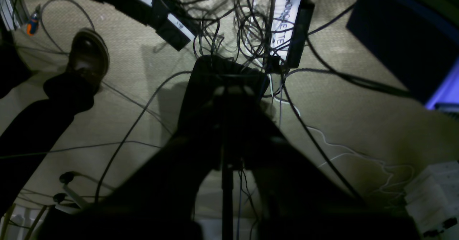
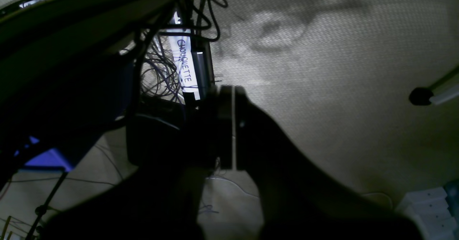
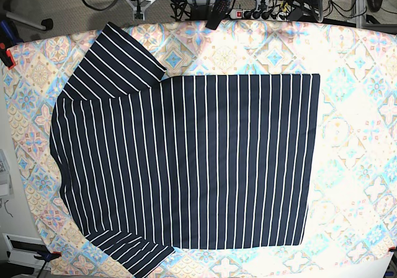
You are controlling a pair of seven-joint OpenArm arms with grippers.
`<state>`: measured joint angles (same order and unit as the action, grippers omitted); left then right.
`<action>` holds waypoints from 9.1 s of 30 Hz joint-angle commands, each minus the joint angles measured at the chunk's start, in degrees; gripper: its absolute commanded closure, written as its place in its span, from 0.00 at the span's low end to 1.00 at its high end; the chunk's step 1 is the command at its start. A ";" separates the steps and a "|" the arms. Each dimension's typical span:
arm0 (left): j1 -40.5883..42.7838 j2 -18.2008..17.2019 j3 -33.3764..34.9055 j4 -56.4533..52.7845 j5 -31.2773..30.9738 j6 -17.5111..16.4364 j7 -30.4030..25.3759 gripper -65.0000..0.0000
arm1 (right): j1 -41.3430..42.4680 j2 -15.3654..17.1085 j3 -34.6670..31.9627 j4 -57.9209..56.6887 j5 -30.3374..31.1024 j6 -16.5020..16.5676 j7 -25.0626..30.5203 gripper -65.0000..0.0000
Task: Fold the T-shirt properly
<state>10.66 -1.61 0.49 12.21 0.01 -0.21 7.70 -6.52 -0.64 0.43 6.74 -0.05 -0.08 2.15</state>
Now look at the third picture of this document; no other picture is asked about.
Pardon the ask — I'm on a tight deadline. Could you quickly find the white power strip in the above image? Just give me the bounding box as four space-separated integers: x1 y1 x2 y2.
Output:
228 7 288 21

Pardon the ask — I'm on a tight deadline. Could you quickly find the orange black clamp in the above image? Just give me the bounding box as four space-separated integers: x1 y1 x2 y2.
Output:
0 42 16 70
34 251 62 262

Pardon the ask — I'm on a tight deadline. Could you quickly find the navy white striped T-shirt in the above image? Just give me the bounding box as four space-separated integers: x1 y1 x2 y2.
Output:
50 23 320 277

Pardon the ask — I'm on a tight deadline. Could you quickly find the orange black clamp lower left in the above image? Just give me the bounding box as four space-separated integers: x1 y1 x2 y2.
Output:
34 251 62 262

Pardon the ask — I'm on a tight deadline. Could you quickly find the white box at left edge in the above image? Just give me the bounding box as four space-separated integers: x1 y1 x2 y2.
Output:
0 149 14 199

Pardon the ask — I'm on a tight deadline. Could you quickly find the black remote control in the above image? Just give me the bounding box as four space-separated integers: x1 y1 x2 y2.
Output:
205 0 231 30

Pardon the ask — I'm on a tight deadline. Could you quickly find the orange black clamp upper left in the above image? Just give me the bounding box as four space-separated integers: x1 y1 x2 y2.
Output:
0 42 16 70

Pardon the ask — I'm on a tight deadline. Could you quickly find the patterned pastel tablecloth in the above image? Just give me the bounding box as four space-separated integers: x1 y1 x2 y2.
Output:
1 21 396 277

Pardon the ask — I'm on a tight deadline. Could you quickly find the white black tray lower left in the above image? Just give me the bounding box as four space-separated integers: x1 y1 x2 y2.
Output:
2 233 47 269

